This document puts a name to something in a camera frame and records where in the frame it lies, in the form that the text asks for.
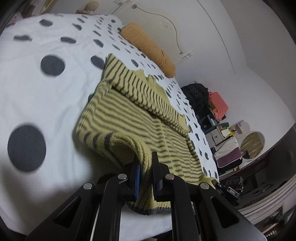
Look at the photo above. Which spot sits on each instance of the coral red bag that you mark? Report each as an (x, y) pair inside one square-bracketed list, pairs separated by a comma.
[(217, 105)]

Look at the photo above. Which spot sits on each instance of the yellow grey striped knit sweater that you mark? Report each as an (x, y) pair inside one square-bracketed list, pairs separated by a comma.
[(131, 116)]

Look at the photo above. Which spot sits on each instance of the round knitted plush toy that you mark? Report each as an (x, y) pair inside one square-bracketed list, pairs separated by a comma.
[(89, 8)]

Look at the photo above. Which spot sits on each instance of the oval wall mirror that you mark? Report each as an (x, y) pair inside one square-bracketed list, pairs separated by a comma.
[(252, 145)]

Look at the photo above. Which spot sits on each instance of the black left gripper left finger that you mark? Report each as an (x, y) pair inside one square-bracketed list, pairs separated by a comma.
[(93, 212)]

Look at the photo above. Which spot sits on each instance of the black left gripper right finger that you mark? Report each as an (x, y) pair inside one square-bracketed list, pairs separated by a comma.
[(199, 212)]

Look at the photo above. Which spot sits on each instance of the black backpack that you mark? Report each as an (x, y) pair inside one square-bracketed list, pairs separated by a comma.
[(197, 95)]

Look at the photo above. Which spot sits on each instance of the white bedside drawer cabinet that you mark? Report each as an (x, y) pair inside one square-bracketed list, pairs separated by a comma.
[(214, 136)]

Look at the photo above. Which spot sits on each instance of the white black dotted bed cover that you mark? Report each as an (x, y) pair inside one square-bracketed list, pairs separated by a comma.
[(50, 67)]

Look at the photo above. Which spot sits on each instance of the white metal headboard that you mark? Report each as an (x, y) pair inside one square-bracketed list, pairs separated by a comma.
[(158, 24)]

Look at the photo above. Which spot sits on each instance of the orange bolster pillow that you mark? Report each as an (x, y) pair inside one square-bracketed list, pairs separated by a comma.
[(137, 36)]

